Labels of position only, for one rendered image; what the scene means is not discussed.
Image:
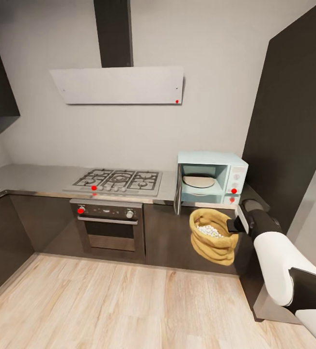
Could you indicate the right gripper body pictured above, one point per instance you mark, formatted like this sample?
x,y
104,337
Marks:
x,y
235,225

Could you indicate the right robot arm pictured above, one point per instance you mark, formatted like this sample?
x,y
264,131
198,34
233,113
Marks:
x,y
290,278

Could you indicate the fridge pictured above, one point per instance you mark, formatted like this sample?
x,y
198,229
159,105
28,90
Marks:
x,y
280,150

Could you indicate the oven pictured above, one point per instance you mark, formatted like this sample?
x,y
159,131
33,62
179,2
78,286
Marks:
x,y
110,227

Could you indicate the microwave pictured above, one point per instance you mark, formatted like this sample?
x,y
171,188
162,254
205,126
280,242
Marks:
x,y
213,172

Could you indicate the burner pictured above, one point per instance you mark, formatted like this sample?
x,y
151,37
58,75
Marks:
x,y
118,181

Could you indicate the popcorn bag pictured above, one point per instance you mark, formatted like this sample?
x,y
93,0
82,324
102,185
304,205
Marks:
x,y
216,249

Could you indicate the range hood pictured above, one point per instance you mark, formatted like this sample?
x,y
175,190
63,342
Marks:
x,y
118,81

